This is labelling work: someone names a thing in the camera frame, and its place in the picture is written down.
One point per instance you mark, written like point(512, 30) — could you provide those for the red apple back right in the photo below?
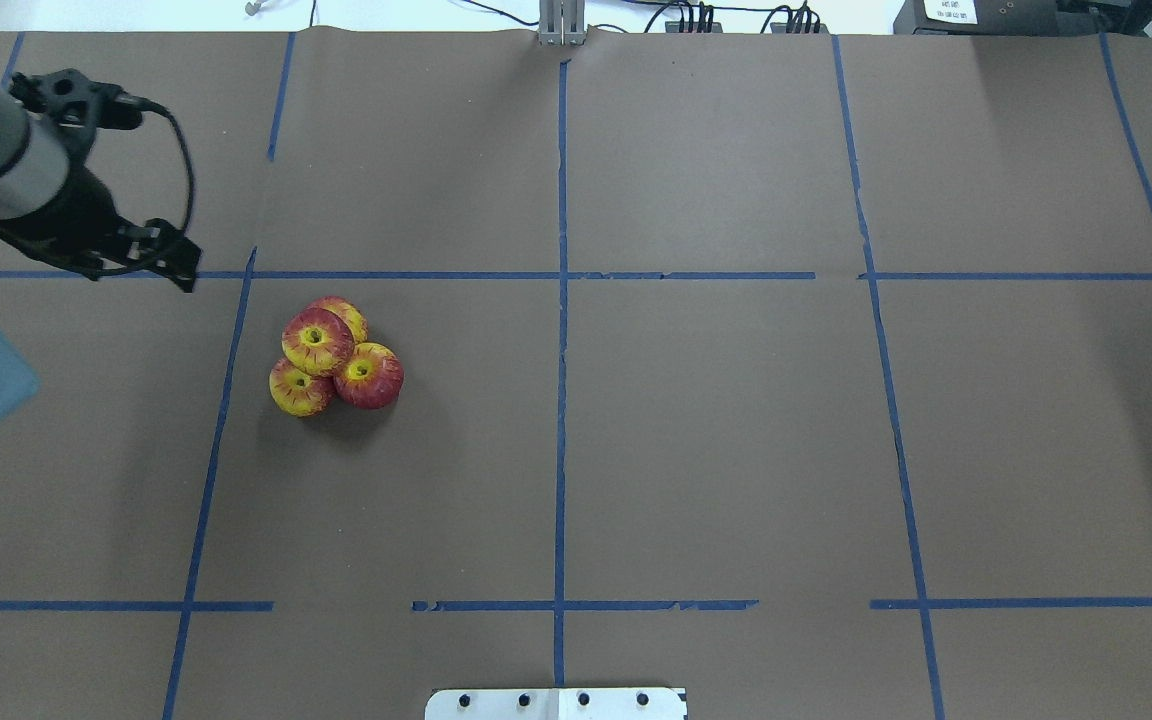
point(371, 378)

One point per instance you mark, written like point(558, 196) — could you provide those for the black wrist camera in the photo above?
point(70, 99)

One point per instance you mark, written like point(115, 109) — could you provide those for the black box on desk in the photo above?
point(993, 18)

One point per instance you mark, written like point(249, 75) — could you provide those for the red apple back left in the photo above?
point(348, 312)

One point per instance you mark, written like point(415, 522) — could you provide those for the red yellow carried apple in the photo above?
point(317, 341)

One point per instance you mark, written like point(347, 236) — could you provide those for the white mounting plate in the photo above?
point(559, 703)

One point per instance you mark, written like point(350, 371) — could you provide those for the red yellow front apple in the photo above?
point(297, 393)

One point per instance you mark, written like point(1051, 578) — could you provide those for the aluminium frame post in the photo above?
point(562, 23)

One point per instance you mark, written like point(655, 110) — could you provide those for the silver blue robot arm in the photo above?
point(35, 155)

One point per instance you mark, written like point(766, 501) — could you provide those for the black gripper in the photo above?
point(76, 209)

